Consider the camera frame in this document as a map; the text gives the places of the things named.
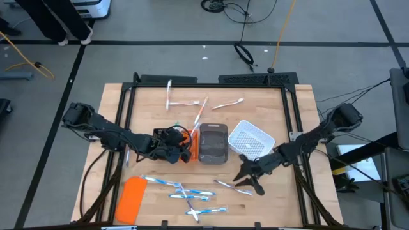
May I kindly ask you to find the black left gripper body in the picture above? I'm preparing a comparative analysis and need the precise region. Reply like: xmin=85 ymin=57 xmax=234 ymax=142
xmin=153 ymin=129 xmax=185 ymax=165

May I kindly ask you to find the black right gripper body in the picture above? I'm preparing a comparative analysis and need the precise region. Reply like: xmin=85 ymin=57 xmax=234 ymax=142
xmin=251 ymin=151 xmax=287 ymax=176

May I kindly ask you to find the silver toothbrush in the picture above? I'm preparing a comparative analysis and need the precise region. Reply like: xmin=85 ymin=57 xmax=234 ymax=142
xmin=213 ymin=179 xmax=253 ymax=196

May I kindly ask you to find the white perforated plastic basket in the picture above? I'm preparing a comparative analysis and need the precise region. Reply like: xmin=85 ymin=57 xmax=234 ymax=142
xmin=228 ymin=119 xmax=276 ymax=161

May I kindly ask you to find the grey translucent plastic bin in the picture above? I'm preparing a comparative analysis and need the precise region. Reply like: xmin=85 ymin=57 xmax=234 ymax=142
xmin=198 ymin=123 xmax=229 ymax=165

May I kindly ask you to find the blue white toothbrush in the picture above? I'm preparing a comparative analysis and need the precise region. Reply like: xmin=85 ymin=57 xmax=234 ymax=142
xmin=184 ymin=206 xmax=228 ymax=216
xmin=141 ymin=174 xmax=181 ymax=188
xmin=168 ymin=194 xmax=210 ymax=202
xmin=174 ymin=188 xmax=217 ymax=196

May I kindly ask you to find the purple white toothbrush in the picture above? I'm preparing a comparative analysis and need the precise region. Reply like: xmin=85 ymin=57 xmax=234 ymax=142
xmin=178 ymin=182 xmax=201 ymax=224

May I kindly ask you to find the orange white toothbrush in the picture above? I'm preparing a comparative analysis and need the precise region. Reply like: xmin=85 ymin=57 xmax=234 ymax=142
xmin=168 ymin=100 xmax=201 ymax=106
xmin=165 ymin=79 xmax=173 ymax=111
xmin=191 ymin=96 xmax=210 ymax=135
xmin=211 ymin=97 xmax=245 ymax=111

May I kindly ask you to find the orange slotted plastic basket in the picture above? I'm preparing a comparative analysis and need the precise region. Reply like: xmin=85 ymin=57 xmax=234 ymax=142
xmin=180 ymin=129 xmax=201 ymax=163

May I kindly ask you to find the black slotted plastic basket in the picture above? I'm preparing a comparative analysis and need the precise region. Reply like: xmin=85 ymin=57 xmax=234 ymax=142
xmin=152 ymin=126 xmax=170 ymax=140

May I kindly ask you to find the orange flat plastic lid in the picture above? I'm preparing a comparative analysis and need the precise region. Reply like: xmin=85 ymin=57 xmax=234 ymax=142
xmin=114 ymin=176 xmax=148 ymax=225

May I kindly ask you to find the black glove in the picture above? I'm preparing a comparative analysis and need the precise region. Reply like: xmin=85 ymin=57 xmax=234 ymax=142
xmin=335 ymin=175 xmax=360 ymax=194

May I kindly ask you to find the black perforated controller box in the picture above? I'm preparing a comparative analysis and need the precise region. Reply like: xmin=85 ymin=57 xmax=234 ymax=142
xmin=218 ymin=72 xmax=300 ymax=86

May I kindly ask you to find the white paper sheet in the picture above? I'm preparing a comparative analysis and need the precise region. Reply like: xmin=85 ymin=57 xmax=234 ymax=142
xmin=332 ymin=143 xmax=383 ymax=183

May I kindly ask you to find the black floor beam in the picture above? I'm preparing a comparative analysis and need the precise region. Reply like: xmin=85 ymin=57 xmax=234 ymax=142
xmin=328 ymin=131 xmax=400 ymax=170

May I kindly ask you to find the grey cabinet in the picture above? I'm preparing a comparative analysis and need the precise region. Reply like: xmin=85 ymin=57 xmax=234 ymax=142
xmin=382 ymin=146 xmax=409 ymax=230

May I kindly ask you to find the white grey appliance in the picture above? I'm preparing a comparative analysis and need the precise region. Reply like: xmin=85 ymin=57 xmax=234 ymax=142
xmin=70 ymin=0 xmax=112 ymax=20

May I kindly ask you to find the grey stand foot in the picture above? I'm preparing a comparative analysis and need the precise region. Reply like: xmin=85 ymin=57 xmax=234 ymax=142
xmin=0 ymin=70 xmax=35 ymax=81

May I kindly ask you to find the black caster base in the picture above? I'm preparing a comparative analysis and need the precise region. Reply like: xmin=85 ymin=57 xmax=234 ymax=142
xmin=0 ymin=98 xmax=13 ymax=116

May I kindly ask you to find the person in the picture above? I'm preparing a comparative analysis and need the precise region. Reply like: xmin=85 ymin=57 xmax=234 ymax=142
xmin=14 ymin=0 xmax=94 ymax=46

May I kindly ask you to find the black aluminium table frame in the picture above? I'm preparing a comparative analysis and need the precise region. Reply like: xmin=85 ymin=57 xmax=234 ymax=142
xmin=70 ymin=72 xmax=344 ymax=230

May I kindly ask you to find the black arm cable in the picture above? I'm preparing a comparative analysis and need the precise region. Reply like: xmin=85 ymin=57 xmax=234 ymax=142
xmin=79 ymin=148 xmax=108 ymax=220

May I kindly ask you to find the orange yellow hanging cable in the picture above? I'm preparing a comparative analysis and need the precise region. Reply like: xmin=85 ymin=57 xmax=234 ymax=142
xmin=270 ymin=0 xmax=298 ymax=73

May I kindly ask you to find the black hanging cable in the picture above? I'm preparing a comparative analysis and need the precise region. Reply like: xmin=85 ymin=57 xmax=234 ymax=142
xmin=233 ymin=0 xmax=256 ymax=73

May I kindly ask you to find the black cable coil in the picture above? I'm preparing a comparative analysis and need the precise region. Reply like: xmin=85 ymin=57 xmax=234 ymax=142
xmin=200 ymin=0 xmax=228 ymax=13

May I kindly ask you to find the yellow floor cable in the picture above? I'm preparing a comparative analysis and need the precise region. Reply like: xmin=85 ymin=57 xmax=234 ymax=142
xmin=0 ymin=31 xmax=55 ymax=81

